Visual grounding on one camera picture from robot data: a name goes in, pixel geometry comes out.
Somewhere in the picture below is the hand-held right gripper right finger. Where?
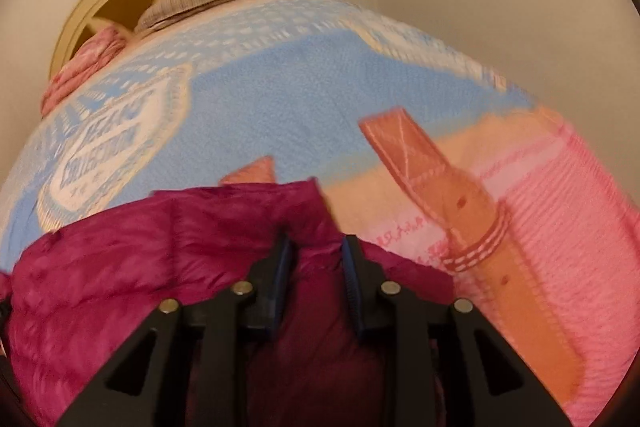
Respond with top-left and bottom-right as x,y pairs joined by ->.
341,234 -> 573,427

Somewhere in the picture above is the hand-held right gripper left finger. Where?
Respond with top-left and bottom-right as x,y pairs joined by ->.
54,232 -> 295,427

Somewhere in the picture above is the magenta puffer jacket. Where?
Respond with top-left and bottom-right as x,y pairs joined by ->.
0,177 -> 456,427

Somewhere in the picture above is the pink and blue printed blanket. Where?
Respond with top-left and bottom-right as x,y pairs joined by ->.
0,0 -> 640,427

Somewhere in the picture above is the pink folded quilt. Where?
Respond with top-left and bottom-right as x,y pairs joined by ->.
40,24 -> 132,116

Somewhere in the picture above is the striped pillow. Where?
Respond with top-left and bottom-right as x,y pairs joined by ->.
134,0 -> 253,34

